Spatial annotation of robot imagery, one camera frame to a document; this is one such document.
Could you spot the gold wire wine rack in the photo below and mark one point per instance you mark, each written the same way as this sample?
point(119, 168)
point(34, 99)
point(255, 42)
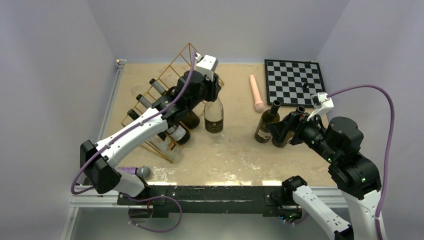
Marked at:
point(173, 81)

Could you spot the black white chessboard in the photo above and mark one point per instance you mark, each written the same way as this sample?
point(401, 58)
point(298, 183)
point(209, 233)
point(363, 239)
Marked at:
point(284, 80)

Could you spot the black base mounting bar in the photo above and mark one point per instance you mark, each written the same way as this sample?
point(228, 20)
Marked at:
point(161, 200)

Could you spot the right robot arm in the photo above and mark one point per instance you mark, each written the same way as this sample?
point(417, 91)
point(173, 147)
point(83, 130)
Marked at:
point(356, 176)

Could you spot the clear glass liquor bottle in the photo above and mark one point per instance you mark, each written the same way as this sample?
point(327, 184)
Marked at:
point(162, 145)

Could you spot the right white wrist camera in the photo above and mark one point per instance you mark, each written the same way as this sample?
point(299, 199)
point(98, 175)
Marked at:
point(322, 104)

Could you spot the pink cylindrical handle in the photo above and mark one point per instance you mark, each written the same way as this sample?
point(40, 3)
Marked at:
point(258, 102)

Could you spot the purple glitter microphone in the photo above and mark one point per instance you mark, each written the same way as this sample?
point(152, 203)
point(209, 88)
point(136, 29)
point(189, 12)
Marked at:
point(143, 171)

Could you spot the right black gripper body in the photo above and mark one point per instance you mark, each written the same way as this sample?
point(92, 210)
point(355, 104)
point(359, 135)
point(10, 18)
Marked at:
point(308, 131)

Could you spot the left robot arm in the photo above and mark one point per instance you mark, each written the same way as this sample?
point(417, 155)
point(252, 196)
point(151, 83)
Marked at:
point(98, 161)

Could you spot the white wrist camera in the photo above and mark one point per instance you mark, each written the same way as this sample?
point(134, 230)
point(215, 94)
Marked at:
point(322, 104)
point(206, 65)

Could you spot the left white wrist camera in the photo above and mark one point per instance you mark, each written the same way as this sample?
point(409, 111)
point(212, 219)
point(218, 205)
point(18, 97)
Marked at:
point(206, 65)

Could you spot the dark green wine bottle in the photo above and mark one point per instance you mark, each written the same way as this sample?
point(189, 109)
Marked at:
point(177, 132)

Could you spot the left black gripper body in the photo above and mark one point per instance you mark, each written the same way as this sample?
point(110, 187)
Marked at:
point(208, 88)

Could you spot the clear brown-tinted bottle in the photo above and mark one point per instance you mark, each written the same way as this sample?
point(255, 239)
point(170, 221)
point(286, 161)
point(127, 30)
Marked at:
point(214, 117)

